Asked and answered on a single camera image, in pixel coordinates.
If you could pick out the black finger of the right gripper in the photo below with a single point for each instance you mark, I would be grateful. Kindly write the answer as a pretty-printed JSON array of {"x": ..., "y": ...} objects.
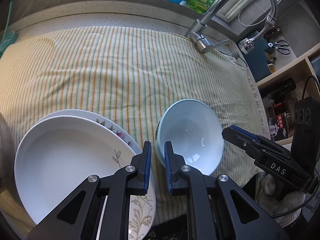
[{"x": 250, "y": 144}]

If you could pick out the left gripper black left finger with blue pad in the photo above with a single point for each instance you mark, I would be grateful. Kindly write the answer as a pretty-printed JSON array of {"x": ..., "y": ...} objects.
[{"x": 98, "y": 208}]

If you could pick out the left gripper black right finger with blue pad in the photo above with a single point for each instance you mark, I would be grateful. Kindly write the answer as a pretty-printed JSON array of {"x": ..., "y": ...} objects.
[{"x": 217, "y": 208}]

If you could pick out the light blue ceramic bowl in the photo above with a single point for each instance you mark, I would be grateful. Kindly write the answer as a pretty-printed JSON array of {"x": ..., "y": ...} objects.
[{"x": 195, "y": 133}]

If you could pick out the large stainless steel bowl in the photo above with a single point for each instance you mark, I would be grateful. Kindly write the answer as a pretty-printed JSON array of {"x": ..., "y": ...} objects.
[{"x": 7, "y": 155}]

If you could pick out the chrome kitchen faucet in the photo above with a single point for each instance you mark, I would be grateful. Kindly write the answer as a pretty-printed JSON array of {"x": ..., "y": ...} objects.
[{"x": 246, "y": 46}]

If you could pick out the plain white deep plate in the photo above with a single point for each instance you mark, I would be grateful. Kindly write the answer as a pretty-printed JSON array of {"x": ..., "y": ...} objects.
[{"x": 57, "y": 154}]

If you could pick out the dark teal knife block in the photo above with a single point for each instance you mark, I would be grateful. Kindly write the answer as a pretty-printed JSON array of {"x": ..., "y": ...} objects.
[{"x": 258, "y": 59}]

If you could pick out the yellow striped cloth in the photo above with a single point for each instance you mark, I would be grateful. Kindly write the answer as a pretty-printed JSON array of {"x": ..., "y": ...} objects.
[{"x": 129, "y": 75}]

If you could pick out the black scissors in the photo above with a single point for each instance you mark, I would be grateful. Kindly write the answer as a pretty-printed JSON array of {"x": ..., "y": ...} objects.
[{"x": 281, "y": 46}]

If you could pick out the teal power strip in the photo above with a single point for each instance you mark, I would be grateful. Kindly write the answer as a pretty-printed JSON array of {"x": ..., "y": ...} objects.
[{"x": 7, "y": 40}]

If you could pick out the white window frame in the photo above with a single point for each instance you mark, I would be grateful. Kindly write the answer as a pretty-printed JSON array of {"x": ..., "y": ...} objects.
[{"x": 225, "y": 7}]

